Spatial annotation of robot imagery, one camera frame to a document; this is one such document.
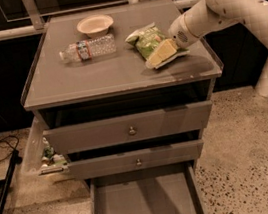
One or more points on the grey top drawer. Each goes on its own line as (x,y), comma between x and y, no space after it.
(129,128)

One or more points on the clear plastic water bottle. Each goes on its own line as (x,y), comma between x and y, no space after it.
(88,49)

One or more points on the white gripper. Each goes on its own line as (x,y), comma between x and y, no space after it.
(178,34)

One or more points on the clear plastic storage bin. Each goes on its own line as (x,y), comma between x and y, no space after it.
(39,158)

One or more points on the grey bottom drawer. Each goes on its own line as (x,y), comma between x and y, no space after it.
(170,189)

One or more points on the white paper bowl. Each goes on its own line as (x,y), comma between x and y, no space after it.
(95,25)

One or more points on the grey middle drawer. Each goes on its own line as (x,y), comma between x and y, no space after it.
(136,160)

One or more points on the grey drawer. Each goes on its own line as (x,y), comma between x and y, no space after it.
(170,189)
(129,128)
(136,160)

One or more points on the green jalapeno chip bag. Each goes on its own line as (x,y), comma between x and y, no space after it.
(146,39)

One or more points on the grey drawer cabinet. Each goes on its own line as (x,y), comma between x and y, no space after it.
(118,84)

